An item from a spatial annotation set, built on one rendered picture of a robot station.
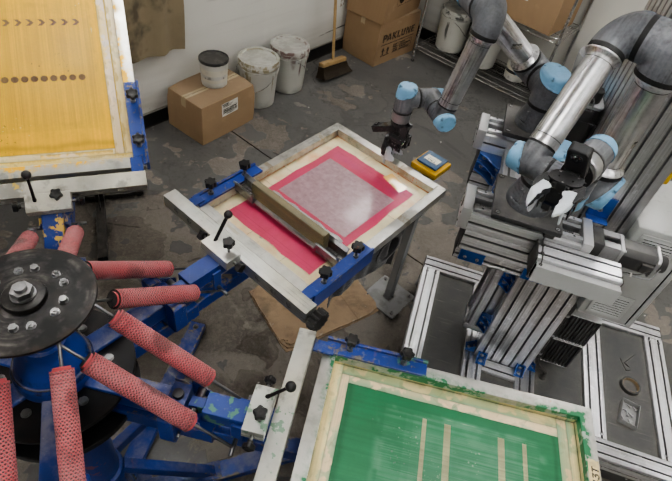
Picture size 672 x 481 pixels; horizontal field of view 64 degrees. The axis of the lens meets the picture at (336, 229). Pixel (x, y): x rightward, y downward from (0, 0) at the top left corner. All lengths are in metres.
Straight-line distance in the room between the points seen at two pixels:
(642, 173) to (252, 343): 1.86
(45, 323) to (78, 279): 0.13
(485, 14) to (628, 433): 1.91
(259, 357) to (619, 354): 1.79
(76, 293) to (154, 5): 2.57
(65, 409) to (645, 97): 1.52
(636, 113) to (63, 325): 1.45
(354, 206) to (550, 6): 2.95
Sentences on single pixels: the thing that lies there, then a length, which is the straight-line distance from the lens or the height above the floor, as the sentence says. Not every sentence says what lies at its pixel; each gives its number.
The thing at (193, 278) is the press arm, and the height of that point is 1.04.
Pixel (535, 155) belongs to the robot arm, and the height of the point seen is 1.59.
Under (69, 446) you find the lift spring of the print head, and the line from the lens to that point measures 1.31.
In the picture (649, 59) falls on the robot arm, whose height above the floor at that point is 1.82.
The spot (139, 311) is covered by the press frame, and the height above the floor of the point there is 1.02.
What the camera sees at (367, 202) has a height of 0.97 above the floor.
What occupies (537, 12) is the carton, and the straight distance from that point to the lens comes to 4.69.
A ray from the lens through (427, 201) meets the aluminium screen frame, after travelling 2.11.
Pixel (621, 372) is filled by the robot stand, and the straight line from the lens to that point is 3.03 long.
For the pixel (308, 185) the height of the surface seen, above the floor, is 0.97.
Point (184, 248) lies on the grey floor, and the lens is 3.19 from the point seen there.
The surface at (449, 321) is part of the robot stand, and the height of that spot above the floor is 0.21.
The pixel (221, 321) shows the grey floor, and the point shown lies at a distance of 2.85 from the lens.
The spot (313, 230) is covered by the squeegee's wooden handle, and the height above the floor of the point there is 1.06.
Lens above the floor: 2.34
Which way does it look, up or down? 44 degrees down
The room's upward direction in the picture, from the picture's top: 11 degrees clockwise
